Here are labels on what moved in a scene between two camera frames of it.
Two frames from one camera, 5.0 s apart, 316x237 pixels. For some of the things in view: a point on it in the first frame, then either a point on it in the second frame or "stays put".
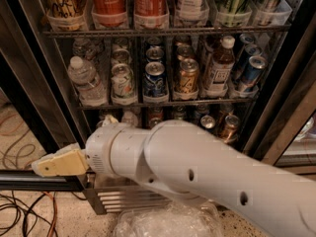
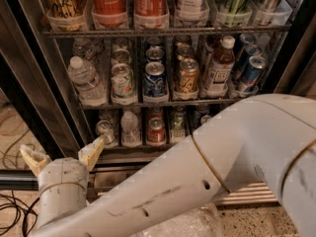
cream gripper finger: (109, 119) -> (89, 154)
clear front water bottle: (91, 89) stays put
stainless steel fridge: (237, 59) stays put
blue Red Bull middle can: (250, 50) stays put
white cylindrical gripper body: (98, 147) -> (61, 171)
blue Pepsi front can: (154, 79) stays put
